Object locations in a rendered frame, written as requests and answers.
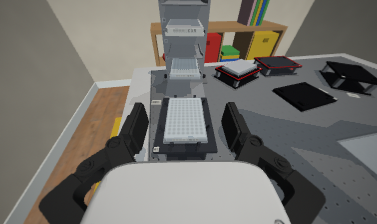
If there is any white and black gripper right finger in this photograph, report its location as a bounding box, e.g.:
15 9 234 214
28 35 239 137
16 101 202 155
221 102 326 224

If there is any grey plate hotel rack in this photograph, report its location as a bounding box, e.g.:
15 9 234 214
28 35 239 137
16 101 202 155
158 0 211 98

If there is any grey speckled base plate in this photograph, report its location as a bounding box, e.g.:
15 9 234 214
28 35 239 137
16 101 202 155
148 56 377 224

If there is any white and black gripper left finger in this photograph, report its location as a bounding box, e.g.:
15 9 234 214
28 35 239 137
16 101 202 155
39 102 149 224

